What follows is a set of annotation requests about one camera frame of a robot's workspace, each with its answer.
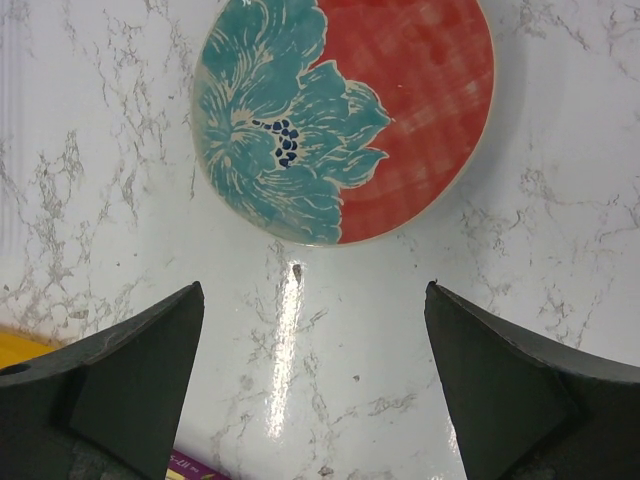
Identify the red teal flower plate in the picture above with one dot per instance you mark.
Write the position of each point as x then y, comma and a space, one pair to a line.
334, 122

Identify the purple treehouse book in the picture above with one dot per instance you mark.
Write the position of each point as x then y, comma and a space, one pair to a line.
184, 467

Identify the orange plastic folder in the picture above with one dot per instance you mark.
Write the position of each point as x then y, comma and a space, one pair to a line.
18, 346

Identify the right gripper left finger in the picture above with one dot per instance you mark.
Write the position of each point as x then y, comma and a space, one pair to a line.
107, 406

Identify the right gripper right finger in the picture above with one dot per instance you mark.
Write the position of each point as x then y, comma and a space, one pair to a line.
526, 407

